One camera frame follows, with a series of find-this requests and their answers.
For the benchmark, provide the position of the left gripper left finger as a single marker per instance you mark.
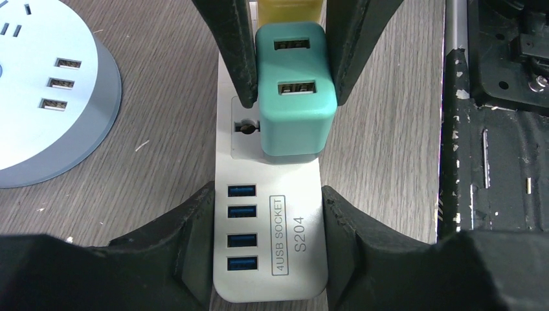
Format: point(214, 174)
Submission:
point(163, 265)

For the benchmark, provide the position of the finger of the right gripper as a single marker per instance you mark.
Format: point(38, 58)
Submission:
point(230, 23)
point(353, 28)

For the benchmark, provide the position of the round blue power strip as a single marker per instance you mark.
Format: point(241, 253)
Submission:
point(60, 91)

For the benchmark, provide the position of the yellow charger on white strip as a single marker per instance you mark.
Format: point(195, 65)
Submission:
point(283, 11)

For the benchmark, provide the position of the teal charger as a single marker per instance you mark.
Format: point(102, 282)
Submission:
point(296, 94)

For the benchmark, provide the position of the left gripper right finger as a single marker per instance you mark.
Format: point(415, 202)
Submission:
point(374, 267)

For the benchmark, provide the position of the white usb power strip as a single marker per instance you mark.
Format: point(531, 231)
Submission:
point(269, 240)

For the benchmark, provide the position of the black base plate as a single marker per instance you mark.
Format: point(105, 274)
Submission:
point(494, 141)

